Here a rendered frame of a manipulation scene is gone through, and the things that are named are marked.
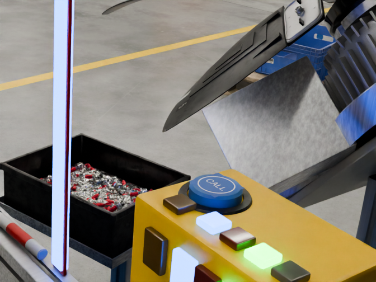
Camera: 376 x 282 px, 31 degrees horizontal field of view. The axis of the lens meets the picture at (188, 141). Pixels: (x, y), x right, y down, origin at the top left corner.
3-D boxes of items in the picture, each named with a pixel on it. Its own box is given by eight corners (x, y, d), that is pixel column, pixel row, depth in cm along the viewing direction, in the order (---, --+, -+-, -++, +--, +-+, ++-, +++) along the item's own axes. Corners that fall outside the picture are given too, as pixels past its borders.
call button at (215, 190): (252, 207, 51) (254, 187, 51) (211, 221, 49) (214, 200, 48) (216, 186, 54) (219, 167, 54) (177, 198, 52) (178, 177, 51)
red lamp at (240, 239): (255, 244, 45) (257, 236, 45) (236, 252, 44) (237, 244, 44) (238, 233, 47) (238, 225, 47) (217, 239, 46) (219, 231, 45)
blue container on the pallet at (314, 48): (350, 66, 436) (356, 32, 427) (314, 88, 387) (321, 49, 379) (291, 53, 454) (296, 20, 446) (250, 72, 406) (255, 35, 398)
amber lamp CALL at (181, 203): (197, 210, 49) (197, 202, 49) (177, 216, 48) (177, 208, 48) (181, 199, 50) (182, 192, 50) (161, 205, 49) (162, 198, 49)
